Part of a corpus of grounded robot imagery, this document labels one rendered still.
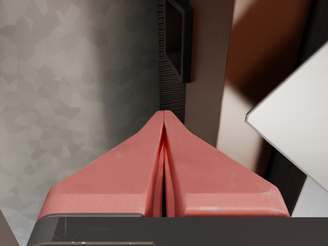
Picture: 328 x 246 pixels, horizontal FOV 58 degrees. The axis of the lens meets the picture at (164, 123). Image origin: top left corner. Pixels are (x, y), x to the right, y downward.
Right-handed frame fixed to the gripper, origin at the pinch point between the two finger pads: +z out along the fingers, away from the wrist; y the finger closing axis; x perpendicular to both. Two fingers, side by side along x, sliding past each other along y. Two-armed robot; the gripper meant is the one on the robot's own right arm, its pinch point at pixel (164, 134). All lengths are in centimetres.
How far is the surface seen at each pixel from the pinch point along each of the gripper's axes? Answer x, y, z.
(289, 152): 2.3, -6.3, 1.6
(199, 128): 4.5, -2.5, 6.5
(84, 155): 15.5, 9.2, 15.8
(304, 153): 2.7, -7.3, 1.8
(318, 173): 4.5, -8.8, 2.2
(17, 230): 26.2, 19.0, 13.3
